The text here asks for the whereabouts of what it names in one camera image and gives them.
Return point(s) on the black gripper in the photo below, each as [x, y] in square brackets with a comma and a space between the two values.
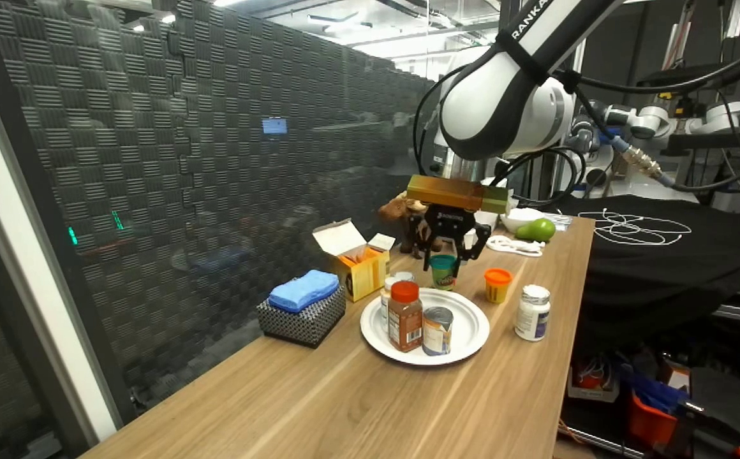
[447, 222]

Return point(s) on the small tub teal lid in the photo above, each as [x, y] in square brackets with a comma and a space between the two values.
[443, 269]

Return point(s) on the brown spice bottle orange cap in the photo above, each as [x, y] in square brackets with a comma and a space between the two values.
[404, 320]

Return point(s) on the small tin can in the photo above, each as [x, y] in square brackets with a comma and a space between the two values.
[438, 333]

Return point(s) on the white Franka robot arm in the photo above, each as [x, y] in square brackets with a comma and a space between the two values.
[499, 93]

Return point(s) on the white paper plate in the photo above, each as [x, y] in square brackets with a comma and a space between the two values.
[469, 328]

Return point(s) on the yellow tub orange lid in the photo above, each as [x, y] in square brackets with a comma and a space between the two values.
[499, 283]

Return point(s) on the white crumpled wrapper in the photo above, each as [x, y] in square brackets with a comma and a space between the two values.
[513, 246]

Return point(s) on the brown moose plush toy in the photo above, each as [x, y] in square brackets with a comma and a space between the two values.
[391, 207]

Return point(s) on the white bowl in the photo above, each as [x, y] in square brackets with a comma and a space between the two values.
[518, 218]

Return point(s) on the green pear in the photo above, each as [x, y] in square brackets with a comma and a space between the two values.
[536, 230]

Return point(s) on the open yellow cardboard box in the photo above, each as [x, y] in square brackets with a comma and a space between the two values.
[359, 258]

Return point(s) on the large white pill bottle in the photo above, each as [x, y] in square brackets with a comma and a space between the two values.
[535, 313]

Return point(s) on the white background machine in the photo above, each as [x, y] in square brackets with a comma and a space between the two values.
[596, 167]

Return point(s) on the blue plastic item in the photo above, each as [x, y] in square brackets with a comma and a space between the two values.
[654, 396]

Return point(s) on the red plastic bin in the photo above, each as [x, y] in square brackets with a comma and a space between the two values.
[651, 422]

